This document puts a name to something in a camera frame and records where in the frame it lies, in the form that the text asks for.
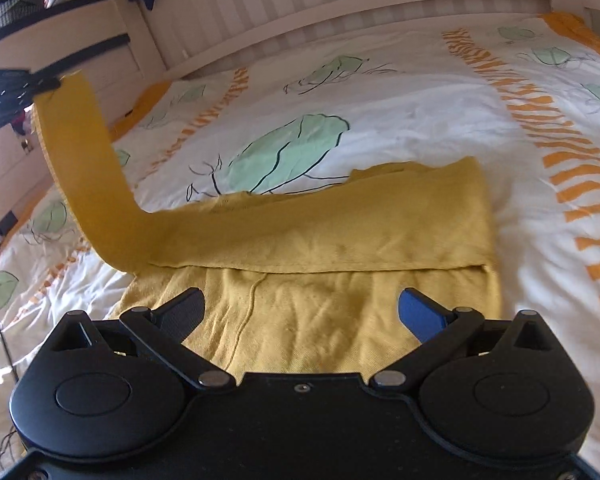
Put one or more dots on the white leaf-print duvet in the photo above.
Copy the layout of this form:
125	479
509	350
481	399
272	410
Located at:
430	110

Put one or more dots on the mustard yellow knit sweater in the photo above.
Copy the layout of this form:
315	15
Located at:
305	225

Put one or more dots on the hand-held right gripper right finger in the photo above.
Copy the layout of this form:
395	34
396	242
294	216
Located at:
420	314

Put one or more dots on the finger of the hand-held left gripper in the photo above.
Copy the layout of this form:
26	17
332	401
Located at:
46	81

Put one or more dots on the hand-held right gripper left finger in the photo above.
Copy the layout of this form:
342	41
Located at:
182	312

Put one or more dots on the white wooden bed frame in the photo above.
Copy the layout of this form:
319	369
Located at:
330	7

